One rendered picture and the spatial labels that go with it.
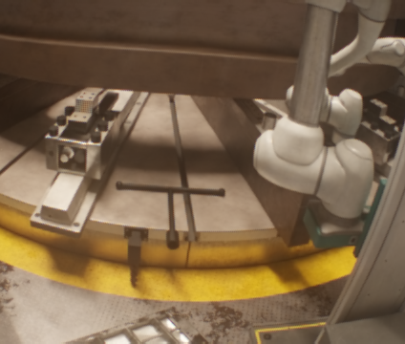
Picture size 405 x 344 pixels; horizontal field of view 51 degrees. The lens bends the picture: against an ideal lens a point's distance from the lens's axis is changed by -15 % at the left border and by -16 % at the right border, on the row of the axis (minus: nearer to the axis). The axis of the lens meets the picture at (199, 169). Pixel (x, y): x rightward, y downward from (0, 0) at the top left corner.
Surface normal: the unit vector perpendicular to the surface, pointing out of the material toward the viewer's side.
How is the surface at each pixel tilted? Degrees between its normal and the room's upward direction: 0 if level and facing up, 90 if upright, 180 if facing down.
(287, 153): 76
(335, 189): 91
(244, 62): 90
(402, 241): 90
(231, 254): 90
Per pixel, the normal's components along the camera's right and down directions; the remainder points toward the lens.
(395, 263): 0.11, 0.53
